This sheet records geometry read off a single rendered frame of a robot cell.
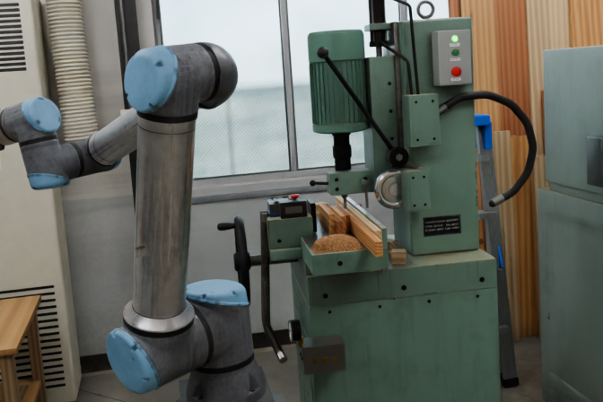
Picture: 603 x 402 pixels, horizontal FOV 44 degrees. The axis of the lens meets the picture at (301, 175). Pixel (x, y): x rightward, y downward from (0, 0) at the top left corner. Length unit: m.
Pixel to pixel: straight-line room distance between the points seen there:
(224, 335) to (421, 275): 0.75
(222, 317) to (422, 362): 0.82
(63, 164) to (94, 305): 1.95
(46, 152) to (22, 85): 1.50
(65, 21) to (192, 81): 2.08
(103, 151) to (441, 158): 1.02
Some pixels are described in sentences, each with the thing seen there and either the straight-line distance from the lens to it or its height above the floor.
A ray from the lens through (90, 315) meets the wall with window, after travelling 3.79.
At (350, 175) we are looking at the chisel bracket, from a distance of 2.33.
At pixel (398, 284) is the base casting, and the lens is 2.24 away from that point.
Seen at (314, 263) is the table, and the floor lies 0.88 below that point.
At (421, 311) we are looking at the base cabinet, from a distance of 2.28.
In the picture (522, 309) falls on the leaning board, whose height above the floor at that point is 0.15.
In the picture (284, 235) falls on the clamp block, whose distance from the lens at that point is 2.23.
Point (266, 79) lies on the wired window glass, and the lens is 3.73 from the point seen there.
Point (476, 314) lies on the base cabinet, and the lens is 2.34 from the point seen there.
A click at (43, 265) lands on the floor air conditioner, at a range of 3.43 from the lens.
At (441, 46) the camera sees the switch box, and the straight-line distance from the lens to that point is 2.24.
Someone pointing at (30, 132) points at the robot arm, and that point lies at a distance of 1.87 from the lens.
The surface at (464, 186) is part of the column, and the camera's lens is 2.36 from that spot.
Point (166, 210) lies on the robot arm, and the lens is 1.47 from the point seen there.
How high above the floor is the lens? 1.39
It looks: 8 degrees down
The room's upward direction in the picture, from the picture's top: 4 degrees counter-clockwise
